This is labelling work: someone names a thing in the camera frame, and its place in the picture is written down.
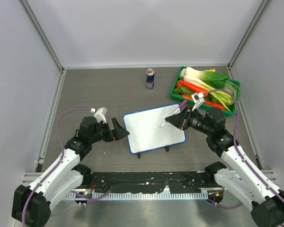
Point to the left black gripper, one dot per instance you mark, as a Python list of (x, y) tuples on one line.
[(118, 133)]

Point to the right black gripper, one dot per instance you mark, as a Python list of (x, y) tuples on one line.
[(181, 120)]

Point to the pink capped marker pen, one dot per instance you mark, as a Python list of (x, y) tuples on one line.
[(176, 111)]

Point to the blue framed whiteboard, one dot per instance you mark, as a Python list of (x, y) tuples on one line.
[(148, 131)]

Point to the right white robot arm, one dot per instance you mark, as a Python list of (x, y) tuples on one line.
[(263, 198)]

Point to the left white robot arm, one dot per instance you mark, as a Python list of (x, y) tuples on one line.
[(33, 204)]

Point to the green plastic tray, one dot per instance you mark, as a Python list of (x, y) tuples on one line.
[(179, 98)]

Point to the small orange carrot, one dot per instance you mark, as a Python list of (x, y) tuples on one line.
[(210, 103)]

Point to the large orange carrot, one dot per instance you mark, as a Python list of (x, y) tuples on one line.
[(186, 88)]

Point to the white green bok choy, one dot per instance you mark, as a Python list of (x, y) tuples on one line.
[(205, 78)]

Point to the red bull can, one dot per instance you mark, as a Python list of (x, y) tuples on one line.
[(150, 74)]

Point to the green onion bunch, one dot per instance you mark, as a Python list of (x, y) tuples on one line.
[(223, 97)]

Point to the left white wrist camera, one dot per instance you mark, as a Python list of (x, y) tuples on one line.
[(100, 115)]

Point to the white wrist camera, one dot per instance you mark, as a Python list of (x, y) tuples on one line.
[(198, 99), (100, 115)]

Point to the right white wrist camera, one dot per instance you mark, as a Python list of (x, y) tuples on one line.
[(198, 99)]

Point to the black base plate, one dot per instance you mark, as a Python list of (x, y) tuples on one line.
[(149, 182)]

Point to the white slotted cable duct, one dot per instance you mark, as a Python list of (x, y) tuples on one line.
[(165, 195)]

